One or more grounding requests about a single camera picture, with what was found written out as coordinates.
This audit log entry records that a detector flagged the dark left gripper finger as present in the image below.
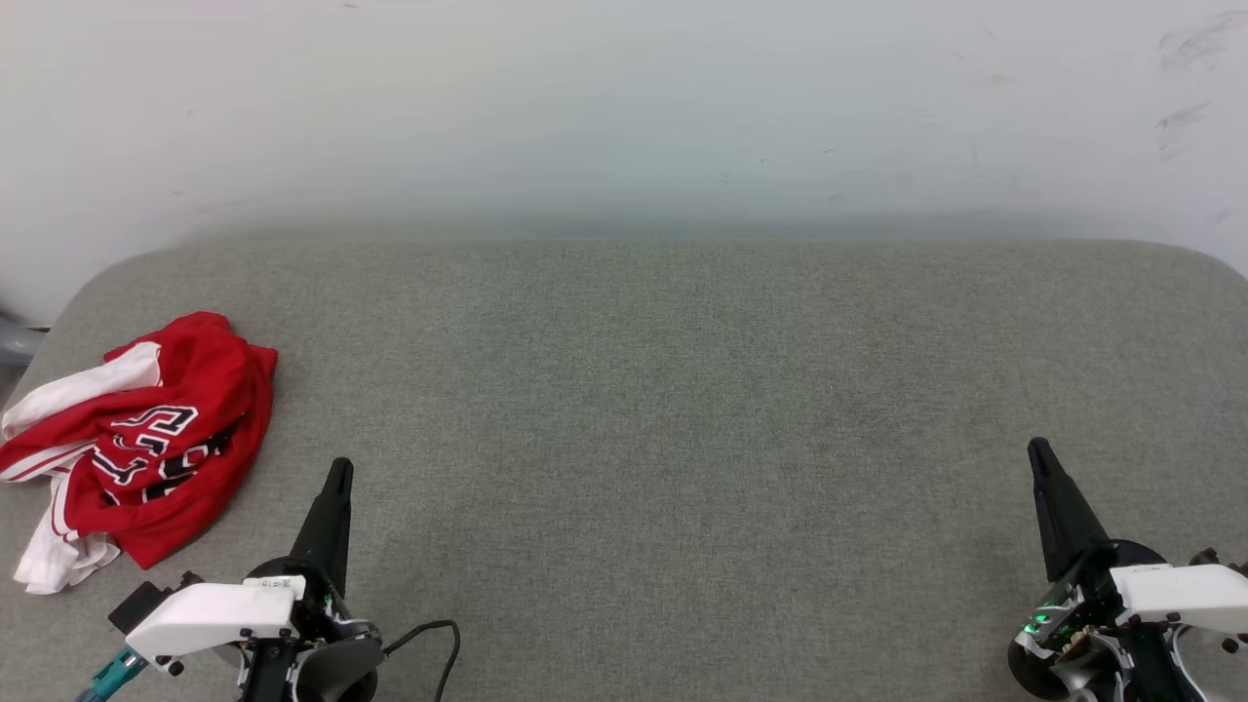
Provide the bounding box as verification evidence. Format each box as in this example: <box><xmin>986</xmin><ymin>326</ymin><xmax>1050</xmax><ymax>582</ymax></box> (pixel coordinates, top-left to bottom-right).
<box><xmin>290</xmin><ymin>458</ymin><xmax>354</xmax><ymax>598</ymax></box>

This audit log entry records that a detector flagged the left teal plug camera cable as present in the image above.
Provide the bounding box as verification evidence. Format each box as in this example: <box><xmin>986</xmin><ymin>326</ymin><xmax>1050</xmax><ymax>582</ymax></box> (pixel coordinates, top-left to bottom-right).
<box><xmin>76</xmin><ymin>648</ymin><xmax>147</xmax><ymax>702</ymax></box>

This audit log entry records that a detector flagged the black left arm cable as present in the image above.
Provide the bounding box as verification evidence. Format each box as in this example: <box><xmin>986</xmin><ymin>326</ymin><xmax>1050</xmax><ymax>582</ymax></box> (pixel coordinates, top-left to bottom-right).
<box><xmin>380</xmin><ymin>620</ymin><xmax>461</xmax><ymax>702</ymax></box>

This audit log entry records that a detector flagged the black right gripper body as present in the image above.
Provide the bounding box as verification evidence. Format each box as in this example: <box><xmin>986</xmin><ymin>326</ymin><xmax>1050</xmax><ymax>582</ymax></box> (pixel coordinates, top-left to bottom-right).
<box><xmin>1009</xmin><ymin>539</ymin><xmax>1171</xmax><ymax>701</ymax></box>

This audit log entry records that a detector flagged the grey fabric sofa seat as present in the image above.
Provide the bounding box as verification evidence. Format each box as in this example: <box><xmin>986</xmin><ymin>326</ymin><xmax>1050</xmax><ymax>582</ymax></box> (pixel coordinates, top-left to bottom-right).
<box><xmin>0</xmin><ymin>239</ymin><xmax>1248</xmax><ymax>702</ymax></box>

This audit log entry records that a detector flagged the red white basketball jersey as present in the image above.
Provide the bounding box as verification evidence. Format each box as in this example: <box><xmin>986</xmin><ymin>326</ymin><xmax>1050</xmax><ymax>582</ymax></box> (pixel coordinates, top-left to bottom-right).
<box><xmin>0</xmin><ymin>312</ymin><xmax>279</xmax><ymax>596</ymax></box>

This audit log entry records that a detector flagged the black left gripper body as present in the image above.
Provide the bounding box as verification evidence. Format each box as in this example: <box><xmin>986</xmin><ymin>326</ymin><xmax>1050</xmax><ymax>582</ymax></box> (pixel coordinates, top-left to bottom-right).
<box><xmin>236</xmin><ymin>556</ymin><xmax>383</xmax><ymax>702</ymax></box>

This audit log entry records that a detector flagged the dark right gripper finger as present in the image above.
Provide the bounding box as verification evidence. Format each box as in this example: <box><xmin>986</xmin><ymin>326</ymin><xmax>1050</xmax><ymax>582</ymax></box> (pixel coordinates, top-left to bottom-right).
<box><xmin>1028</xmin><ymin>438</ymin><xmax>1112</xmax><ymax>583</ymax></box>

